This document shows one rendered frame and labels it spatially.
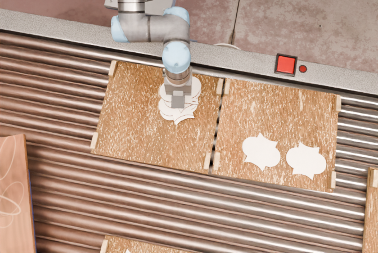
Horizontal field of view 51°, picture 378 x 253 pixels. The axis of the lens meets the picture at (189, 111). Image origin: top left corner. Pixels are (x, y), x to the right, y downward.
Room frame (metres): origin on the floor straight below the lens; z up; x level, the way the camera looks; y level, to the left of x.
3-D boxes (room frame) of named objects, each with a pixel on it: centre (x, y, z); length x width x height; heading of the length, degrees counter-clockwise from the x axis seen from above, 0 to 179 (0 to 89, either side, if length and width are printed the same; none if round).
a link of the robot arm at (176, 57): (0.43, 0.03, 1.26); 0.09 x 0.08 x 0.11; 179
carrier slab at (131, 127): (0.36, 0.11, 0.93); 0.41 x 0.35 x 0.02; 78
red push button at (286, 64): (0.54, -0.36, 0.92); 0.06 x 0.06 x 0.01; 78
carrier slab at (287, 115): (0.29, -0.30, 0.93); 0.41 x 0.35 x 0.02; 79
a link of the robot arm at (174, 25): (0.53, 0.05, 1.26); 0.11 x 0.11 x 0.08; 89
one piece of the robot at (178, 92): (0.41, 0.03, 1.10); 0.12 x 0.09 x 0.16; 176
